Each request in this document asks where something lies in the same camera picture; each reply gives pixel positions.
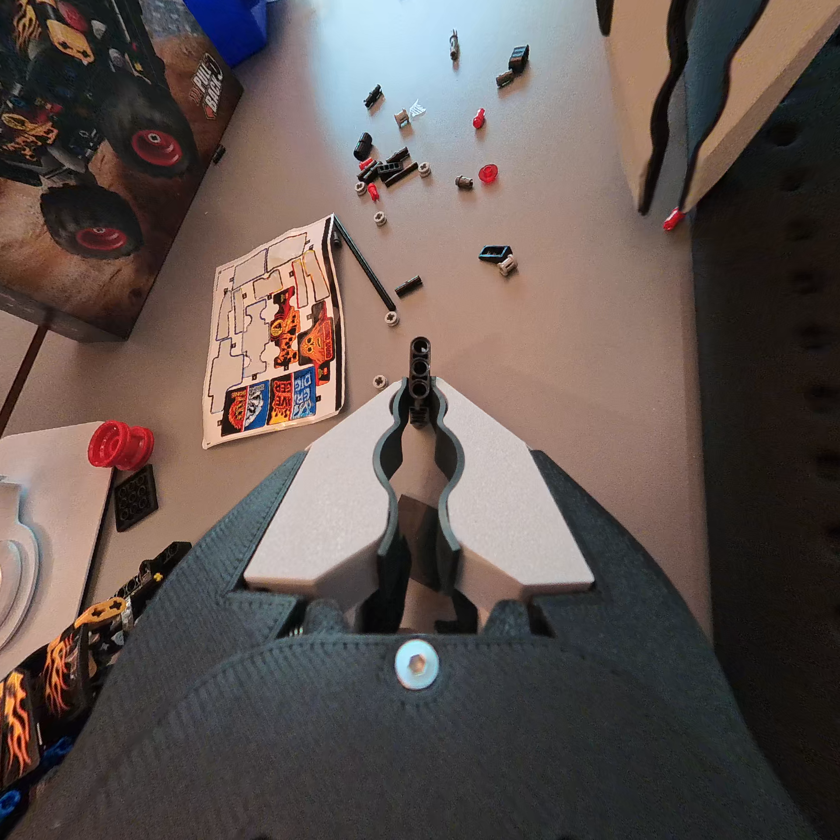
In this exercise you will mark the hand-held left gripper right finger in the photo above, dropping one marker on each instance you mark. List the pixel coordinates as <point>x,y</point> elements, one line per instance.
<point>518,525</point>

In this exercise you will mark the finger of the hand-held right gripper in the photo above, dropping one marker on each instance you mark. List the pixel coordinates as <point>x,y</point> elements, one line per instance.
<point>774,65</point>
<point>636,79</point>

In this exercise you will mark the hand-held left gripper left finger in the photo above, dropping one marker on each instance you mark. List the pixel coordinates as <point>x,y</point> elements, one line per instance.
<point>321,525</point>

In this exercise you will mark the sticker sheet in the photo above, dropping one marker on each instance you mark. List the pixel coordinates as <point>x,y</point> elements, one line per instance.
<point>249,328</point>

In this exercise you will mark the grey desk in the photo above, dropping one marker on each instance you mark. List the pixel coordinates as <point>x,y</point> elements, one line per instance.
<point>558,361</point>

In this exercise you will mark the black smooth square tile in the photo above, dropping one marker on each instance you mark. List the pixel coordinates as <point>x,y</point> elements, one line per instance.
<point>420,538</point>

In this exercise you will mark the black ridged toy connector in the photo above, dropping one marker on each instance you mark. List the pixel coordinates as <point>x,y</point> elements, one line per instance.
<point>518,58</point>

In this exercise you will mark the dark grey toy piece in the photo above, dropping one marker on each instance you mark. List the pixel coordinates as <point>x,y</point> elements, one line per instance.
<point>504,79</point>

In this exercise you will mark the red round toy tile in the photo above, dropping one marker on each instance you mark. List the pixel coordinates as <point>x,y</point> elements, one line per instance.
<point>487,173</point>

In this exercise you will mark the dark grey toy pin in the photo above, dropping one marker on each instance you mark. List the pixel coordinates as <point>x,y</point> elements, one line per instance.
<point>464,182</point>
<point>454,44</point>

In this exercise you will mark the red toy wheel hub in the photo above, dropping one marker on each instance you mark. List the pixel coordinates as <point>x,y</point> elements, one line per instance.
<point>118,446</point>

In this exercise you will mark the black toy grille slope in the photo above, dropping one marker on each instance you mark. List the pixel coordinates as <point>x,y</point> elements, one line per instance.
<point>495,253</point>

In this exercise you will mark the white toy spool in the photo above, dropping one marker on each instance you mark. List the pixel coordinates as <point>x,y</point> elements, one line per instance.
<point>508,265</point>
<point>401,118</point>

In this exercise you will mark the black toy grille tile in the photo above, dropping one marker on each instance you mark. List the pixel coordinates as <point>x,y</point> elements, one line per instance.
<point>390,169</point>

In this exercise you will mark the long black toy axle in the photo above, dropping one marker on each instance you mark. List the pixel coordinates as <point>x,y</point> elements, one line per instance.
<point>366,264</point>

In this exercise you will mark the white booklet stand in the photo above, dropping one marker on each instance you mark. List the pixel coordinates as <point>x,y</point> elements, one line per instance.
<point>59,472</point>

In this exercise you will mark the toy truck model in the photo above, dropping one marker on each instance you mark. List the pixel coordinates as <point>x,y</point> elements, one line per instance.
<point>59,656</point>

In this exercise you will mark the toy truck set box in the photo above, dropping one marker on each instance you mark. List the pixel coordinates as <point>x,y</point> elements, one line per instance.
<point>164,216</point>

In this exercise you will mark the small black toy piece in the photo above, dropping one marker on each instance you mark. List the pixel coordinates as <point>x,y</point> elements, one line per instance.
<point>218,153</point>

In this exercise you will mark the blue plastic bin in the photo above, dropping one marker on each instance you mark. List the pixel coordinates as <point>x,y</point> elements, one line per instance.
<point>226,29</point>

